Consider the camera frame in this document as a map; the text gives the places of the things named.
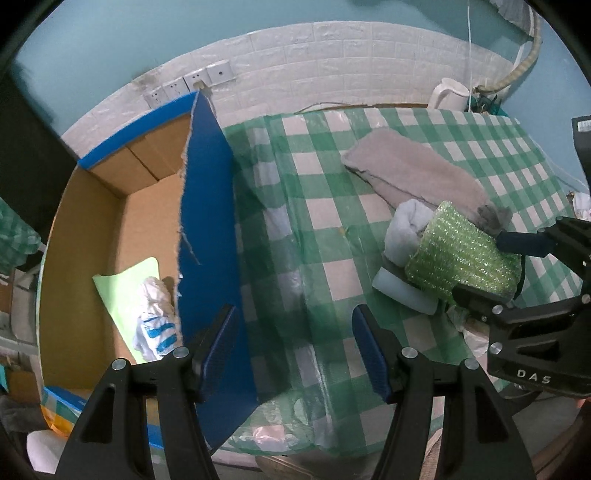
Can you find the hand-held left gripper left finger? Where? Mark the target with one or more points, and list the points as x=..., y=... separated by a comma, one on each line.
x=220, y=344

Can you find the light blue cloth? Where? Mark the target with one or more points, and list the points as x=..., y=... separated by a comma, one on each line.
x=406, y=230

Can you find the green checkered cloth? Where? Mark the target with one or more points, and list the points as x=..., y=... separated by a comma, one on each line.
x=16, y=235

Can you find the dark grey cloth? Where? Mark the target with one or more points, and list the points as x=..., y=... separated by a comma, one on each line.
x=494, y=217

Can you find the light green sheet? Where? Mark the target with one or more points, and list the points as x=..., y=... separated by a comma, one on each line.
x=115, y=295

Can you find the white electric kettle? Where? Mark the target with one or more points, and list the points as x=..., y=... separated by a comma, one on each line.
x=445, y=94

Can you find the black box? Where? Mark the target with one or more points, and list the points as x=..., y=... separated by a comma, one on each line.
x=582, y=152

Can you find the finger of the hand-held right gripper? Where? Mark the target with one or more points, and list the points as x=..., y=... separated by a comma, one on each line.
x=521, y=241
x=480, y=302

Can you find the green bubble wrap pouch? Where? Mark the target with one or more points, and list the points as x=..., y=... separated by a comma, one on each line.
x=457, y=254

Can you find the grey towel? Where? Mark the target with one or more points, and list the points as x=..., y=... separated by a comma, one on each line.
x=406, y=170

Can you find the white blue printed plastic bag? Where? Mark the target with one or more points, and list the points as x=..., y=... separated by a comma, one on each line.
x=154, y=318

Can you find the dark cabinet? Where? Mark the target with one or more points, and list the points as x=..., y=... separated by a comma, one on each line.
x=32, y=152

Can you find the teal basket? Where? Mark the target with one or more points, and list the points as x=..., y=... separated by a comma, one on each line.
x=489, y=104

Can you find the white sponge block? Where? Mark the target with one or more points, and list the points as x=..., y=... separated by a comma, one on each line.
x=401, y=290

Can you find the orange and blue bag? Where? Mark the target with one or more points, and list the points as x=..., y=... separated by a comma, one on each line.
x=62, y=408

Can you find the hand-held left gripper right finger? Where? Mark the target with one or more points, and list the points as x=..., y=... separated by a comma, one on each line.
x=369, y=346

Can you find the green checkered tablecloth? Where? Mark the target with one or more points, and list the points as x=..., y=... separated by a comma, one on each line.
x=314, y=221

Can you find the white wall socket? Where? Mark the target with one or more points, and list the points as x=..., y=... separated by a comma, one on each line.
x=154, y=97
x=173, y=87
x=196, y=81
x=219, y=72

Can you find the blue cardboard box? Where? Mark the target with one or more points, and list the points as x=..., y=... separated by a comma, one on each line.
x=138, y=221

